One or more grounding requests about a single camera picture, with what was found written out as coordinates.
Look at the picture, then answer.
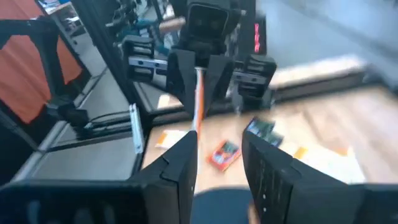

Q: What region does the round dark woven placemat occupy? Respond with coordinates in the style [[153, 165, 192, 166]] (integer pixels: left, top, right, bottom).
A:
[[190, 185, 253, 224]]

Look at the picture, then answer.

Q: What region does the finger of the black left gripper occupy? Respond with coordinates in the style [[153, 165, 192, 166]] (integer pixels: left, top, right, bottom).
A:
[[203, 55, 236, 116], [165, 48, 197, 116]]

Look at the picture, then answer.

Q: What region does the orange chair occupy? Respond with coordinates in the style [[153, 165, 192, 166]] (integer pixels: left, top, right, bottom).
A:
[[0, 0, 84, 124]]

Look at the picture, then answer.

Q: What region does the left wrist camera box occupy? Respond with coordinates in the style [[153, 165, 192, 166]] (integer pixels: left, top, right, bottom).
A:
[[185, 0, 233, 37]]

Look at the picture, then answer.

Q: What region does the black aluminium stand frame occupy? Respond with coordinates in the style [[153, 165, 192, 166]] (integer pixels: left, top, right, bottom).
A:
[[0, 0, 147, 156]]

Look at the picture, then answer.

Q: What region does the red tea packet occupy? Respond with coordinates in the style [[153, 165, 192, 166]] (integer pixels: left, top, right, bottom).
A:
[[207, 139, 243, 172]]

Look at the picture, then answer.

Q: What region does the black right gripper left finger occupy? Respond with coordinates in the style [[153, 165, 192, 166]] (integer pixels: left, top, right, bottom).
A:
[[127, 130, 199, 224]]

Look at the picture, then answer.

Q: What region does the silver bracket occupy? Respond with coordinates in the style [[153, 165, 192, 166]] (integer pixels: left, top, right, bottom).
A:
[[129, 103, 146, 155]]

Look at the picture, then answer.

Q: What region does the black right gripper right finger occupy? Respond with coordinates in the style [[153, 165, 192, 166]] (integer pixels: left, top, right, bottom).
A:
[[241, 130, 352, 224]]

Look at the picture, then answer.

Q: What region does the white orange tea packet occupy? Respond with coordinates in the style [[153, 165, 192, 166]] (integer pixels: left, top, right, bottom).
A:
[[154, 128, 188, 150], [292, 145, 367, 185], [192, 66, 206, 133]]

